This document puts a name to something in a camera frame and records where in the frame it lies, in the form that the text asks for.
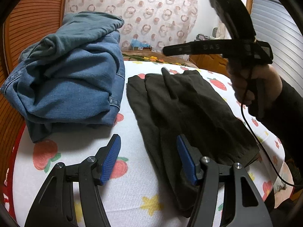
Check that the pale pink cloth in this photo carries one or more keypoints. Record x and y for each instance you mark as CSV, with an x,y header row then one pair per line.
x,y
284,179

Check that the person's right hand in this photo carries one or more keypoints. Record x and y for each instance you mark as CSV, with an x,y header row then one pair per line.
x,y
240,87

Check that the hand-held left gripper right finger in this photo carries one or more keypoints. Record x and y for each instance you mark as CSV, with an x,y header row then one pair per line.
x,y
185,158

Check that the grey-blue garment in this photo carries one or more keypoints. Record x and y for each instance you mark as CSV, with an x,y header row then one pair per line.
x,y
78,32

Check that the red printed sheet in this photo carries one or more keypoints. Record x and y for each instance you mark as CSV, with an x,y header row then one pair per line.
x,y
9,189

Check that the white strawberry printed blanket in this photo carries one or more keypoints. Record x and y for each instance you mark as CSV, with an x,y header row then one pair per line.
x,y
132,134

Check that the wooden cabinet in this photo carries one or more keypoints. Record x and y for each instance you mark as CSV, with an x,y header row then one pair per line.
x,y
210,62

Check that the brown floral blanket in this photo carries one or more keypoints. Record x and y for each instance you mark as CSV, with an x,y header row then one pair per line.
x,y
151,58

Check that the small blue box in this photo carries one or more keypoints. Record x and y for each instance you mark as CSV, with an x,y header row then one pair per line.
x,y
139,45

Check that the wooden slatted panel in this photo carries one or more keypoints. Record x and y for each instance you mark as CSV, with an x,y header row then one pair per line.
x,y
30,16

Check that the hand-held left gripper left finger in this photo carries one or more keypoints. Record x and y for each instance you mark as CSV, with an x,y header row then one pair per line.
x,y
110,160

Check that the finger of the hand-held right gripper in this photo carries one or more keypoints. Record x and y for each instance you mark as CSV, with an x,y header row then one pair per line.
x,y
189,49

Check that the blue denim jeans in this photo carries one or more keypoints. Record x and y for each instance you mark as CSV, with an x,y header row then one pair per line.
x,y
71,94

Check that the black pants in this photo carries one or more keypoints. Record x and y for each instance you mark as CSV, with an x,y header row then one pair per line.
x,y
189,113

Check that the dark patterned box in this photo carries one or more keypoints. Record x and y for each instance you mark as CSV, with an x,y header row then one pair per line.
x,y
202,37

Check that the grey window shutter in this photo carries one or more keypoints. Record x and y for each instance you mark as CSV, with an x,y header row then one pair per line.
x,y
274,21

